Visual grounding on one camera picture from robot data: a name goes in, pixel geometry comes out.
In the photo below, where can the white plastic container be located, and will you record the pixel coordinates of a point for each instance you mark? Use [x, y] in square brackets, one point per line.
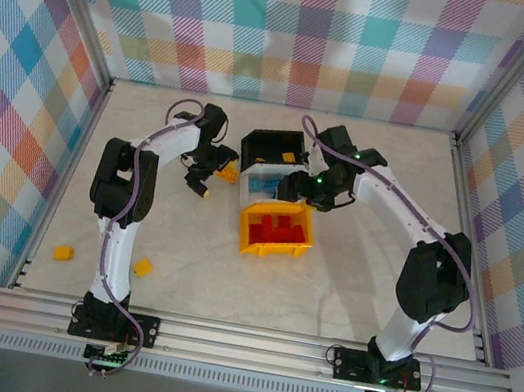
[243, 187]

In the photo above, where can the black plastic container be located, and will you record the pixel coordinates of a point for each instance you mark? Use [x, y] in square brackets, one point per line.
[271, 144]

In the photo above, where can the red lego brick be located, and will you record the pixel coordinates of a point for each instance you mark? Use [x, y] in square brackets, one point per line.
[284, 221]
[268, 221]
[296, 235]
[258, 234]

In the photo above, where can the yellow plastic container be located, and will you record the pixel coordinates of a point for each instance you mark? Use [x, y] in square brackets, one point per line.
[272, 251]

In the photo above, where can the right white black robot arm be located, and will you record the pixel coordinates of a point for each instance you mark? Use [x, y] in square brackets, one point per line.
[429, 281]

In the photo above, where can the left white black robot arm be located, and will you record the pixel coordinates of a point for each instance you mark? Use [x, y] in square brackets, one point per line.
[124, 182]

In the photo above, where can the left controller board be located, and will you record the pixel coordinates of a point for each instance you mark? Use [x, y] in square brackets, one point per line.
[111, 357]

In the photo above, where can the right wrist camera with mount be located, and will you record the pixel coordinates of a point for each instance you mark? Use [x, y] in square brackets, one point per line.
[317, 162]

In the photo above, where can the aluminium side rail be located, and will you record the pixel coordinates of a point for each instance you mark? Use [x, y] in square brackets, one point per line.
[68, 172]
[462, 173]

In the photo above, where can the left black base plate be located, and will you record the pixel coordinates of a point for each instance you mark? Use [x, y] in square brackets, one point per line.
[142, 327]

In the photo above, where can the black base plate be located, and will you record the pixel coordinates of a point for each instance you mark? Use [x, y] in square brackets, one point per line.
[142, 327]
[349, 366]

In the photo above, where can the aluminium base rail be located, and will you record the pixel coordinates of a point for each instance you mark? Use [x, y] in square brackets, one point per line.
[241, 344]

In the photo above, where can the aluminium frame post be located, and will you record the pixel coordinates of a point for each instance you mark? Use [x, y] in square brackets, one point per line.
[82, 12]
[512, 72]

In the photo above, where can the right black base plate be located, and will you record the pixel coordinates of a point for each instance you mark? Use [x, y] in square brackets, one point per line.
[349, 366]

